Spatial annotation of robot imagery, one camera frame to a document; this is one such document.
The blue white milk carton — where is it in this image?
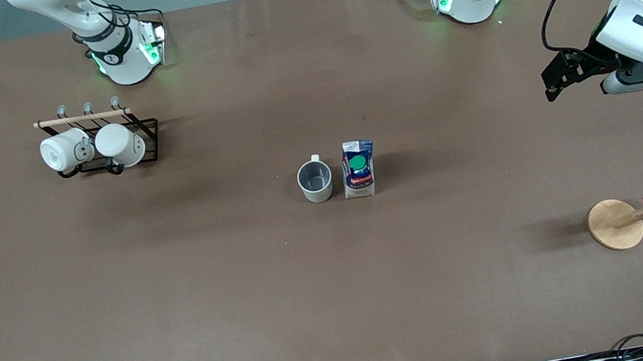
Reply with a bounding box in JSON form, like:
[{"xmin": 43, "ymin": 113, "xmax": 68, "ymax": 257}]
[{"xmin": 336, "ymin": 137, "xmax": 383, "ymax": 201}]

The grey ceramic mug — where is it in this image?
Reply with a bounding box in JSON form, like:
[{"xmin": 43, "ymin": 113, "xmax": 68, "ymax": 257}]
[{"xmin": 293, "ymin": 152, "xmax": 337, "ymax": 207}]

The white mug with face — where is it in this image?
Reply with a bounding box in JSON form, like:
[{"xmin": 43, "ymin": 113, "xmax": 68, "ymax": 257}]
[{"xmin": 37, "ymin": 125, "xmax": 98, "ymax": 177}]

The white mug black handle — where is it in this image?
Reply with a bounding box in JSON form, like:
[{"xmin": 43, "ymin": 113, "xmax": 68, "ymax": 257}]
[{"xmin": 92, "ymin": 119, "xmax": 150, "ymax": 173}]

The black wire mug rack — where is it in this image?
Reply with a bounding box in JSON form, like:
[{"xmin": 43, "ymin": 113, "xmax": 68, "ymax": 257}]
[{"xmin": 30, "ymin": 89, "xmax": 166, "ymax": 188}]

